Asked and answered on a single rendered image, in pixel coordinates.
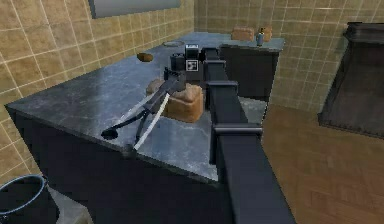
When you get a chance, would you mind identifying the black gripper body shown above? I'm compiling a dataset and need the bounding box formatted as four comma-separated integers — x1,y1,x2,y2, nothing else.
162,52,188,98

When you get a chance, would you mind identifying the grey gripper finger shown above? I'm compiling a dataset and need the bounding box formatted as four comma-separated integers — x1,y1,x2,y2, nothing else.
132,91,172,151
100,93,160,141

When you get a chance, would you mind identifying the pale brown food lump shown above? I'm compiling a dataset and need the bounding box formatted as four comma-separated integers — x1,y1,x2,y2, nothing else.
145,78,166,96

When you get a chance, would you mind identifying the small brown food piece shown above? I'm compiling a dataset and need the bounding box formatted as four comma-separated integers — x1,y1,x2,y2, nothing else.
136,52,155,63

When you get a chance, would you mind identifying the orange-brown bread loaf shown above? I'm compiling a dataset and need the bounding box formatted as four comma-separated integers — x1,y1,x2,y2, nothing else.
163,82,205,124

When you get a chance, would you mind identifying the dark counter with grey top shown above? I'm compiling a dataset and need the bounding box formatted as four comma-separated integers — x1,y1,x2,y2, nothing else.
4,31,286,224

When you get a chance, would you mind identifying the grey window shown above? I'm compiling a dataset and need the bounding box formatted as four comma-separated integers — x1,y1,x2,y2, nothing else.
87,0,183,20

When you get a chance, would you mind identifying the blue-grey bottle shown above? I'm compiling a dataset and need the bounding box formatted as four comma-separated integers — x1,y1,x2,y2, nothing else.
255,27,265,47

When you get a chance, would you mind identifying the dark brown cupboard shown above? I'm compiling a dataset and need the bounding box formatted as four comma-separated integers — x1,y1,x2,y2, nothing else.
317,21,384,140

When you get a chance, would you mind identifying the thin grey ring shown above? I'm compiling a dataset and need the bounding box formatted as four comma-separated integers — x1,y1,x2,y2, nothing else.
162,40,185,48

